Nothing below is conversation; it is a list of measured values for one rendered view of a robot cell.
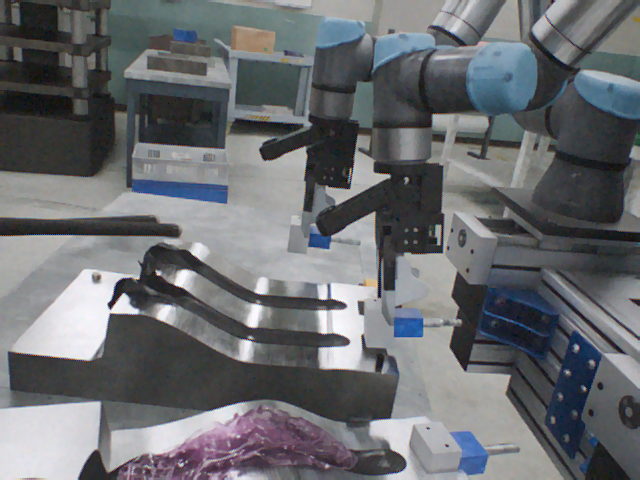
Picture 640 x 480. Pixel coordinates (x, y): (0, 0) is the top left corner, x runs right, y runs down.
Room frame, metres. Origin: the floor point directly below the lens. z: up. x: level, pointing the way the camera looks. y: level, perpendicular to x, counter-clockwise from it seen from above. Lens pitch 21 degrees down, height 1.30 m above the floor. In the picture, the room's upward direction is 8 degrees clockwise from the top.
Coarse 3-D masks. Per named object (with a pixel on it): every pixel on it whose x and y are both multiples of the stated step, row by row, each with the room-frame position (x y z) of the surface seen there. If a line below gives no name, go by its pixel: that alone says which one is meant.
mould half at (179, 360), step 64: (64, 320) 0.73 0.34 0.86; (128, 320) 0.64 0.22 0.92; (192, 320) 0.68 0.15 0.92; (256, 320) 0.76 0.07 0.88; (320, 320) 0.78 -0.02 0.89; (64, 384) 0.64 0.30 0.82; (128, 384) 0.64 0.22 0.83; (192, 384) 0.65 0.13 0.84; (256, 384) 0.65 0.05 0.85; (320, 384) 0.65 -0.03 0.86; (384, 384) 0.66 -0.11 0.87
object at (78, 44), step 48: (0, 0) 5.00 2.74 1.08; (48, 0) 4.10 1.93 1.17; (96, 0) 4.55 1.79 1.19; (0, 48) 5.04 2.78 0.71; (48, 48) 4.10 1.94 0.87; (96, 48) 4.50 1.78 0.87; (0, 96) 4.62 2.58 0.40; (48, 96) 4.50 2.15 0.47; (96, 96) 5.15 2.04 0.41; (0, 144) 4.00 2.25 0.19; (48, 144) 4.07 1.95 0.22; (96, 144) 4.26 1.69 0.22
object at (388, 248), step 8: (384, 232) 0.72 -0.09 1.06; (384, 240) 0.70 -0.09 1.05; (384, 248) 0.69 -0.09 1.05; (392, 248) 0.69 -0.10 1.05; (384, 256) 0.69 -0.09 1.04; (392, 256) 0.69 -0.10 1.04; (384, 264) 0.69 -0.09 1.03; (392, 264) 0.69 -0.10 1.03; (384, 272) 0.69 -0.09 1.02; (392, 272) 0.69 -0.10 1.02; (384, 280) 0.69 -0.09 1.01; (392, 280) 0.69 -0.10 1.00; (384, 288) 0.69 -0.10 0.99; (392, 288) 0.69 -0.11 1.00
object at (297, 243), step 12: (300, 216) 1.03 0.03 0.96; (300, 228) 0.99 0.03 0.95; (312, 228) 1.01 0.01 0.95; (288, 240) 0.99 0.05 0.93; (300, 240) 0.99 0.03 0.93; (312, 240) 0.99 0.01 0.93; (324, 240) 0.99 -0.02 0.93; (336, 240) 1.01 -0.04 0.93; (348, 240) 1.01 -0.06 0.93; (360, 240) 1.01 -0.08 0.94; (300, 252) 0.99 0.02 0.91
